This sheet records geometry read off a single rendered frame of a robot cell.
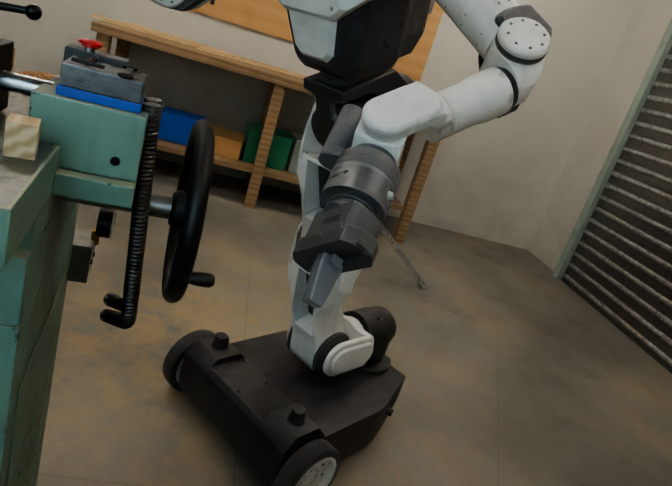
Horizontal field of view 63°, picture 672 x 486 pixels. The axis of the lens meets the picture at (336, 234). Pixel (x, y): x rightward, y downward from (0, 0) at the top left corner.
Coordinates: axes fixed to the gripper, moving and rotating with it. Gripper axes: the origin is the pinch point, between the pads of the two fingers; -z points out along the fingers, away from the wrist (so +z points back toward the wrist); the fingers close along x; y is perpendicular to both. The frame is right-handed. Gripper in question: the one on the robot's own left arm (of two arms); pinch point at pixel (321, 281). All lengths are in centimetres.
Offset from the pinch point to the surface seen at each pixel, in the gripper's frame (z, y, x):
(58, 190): -0.1, 26.8, 23.0
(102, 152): 6.3, 25.6, 20.0
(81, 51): 18.0, 35.1, 23.1
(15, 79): 9.6, 38.6, 25.0
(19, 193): -8.1, 30.0, 7.6
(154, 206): 8.3, 14.7, 28.8
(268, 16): 259, -20, 229
